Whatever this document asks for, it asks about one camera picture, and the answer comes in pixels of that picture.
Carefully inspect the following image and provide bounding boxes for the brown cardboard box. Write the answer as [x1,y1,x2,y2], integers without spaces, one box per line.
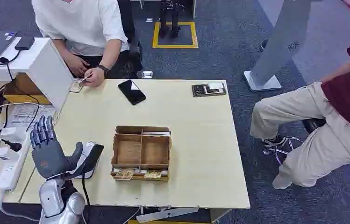
[3,72,51,105]

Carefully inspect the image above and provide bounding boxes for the black robot legs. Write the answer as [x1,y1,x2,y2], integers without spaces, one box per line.
[158,0,182,39]

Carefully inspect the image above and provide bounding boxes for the silver metal bracket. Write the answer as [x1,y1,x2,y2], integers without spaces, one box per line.
[136,208,200,224]

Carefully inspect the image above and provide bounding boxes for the grey standing pillar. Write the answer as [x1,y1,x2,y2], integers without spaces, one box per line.
[243,0,313,92]

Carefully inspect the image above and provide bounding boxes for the wooden card box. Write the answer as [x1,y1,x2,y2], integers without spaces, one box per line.
[110,125,172,182]

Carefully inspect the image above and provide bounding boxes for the person's left hand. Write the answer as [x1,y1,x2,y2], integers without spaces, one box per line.
[83,67,106,88]

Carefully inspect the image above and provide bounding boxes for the cards in box compartment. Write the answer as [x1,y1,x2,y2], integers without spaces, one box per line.
[112,168,163,181]

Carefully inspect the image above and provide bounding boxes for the printed paper sheet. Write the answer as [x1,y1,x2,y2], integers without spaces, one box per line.
[6,103,57,129]

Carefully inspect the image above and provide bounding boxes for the dark card tray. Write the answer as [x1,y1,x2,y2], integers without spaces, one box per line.
[191,82,227,98]

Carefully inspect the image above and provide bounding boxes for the black stool with chrome base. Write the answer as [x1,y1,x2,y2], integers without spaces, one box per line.
[263,117,327,165]

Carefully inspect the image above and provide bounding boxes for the person's right hand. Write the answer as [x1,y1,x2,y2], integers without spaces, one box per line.
[64,54,91,78]

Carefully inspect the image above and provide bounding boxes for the pale grey flat device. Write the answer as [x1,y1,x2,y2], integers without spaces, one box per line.
[68,156,96,180]

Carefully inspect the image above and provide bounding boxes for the white power strip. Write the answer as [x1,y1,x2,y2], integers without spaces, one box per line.
[0,131,32,192]

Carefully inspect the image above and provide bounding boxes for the white power strip cord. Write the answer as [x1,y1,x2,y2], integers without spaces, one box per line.
[0,190,42,223]

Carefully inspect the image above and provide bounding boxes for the white cards in box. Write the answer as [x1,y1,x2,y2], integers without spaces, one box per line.
[142,131,171,137]

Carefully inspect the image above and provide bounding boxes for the black plug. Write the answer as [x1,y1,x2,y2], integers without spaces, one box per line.
[1,139,23,153]

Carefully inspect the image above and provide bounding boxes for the person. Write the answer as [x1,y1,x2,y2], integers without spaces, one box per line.
[31,0,130,88]
[250,32,350,190]

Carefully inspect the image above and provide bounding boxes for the black flat device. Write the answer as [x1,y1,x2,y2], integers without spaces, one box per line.
[14,36,36,51]

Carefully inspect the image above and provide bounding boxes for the black smartphone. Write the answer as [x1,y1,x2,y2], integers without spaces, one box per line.
[117,79,147,106]

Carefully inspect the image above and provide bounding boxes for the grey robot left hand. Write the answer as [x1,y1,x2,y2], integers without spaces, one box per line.
[29,115,84,180]

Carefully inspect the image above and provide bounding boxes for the white desk stand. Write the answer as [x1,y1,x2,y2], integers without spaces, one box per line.
[0,37,75,113]

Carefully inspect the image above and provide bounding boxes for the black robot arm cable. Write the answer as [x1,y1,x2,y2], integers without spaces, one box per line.
[81,173,91,224]

